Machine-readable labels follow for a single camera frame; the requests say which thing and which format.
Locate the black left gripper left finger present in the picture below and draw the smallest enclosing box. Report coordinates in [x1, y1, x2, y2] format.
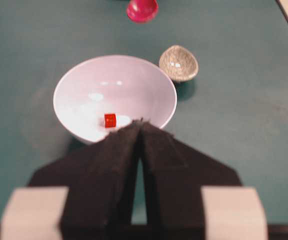
[28, 120, 142, 240]

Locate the white round bowl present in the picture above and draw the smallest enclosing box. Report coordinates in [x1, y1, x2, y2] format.
[53, 55, 178, 145]

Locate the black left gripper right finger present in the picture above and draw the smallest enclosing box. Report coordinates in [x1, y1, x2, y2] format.
[140, 122, 242, 240]

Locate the pink plastic spoon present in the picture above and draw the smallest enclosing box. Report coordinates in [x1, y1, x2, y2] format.
[126, 0, 159, 24]

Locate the small red block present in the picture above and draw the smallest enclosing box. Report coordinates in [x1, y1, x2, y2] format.
[104, 113, 117, 128]

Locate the speckled grey spoon rest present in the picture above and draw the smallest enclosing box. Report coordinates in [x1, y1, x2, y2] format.
[158, 45, 199, 83]

